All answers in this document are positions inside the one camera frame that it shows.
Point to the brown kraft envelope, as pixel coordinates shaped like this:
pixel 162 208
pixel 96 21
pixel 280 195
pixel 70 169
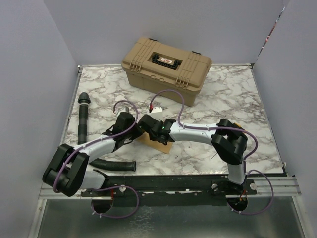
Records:
pixel 145 139

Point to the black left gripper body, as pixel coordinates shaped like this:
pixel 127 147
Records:
pixel 133 133

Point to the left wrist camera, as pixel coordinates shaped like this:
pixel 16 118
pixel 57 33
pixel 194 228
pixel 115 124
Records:
pixel 124 109

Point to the tan plastic toolbox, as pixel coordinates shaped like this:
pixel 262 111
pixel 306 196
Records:
pixel 153 66

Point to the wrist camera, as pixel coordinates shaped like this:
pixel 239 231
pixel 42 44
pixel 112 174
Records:
pixel 124 109
pixel 156 112

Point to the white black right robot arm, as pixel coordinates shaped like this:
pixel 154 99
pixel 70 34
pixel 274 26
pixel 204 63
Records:
pixel 228 140

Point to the black metal base rail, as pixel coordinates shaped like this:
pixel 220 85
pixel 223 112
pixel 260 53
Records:
pixel 128 191

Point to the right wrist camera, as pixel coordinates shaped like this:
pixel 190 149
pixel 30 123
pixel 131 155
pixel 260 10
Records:
pixel 156 112

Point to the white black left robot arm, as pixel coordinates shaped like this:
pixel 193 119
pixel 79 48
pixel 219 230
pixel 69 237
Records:
pixel 66 172

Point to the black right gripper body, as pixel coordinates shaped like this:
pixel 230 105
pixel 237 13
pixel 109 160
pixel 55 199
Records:
pixel 153 137

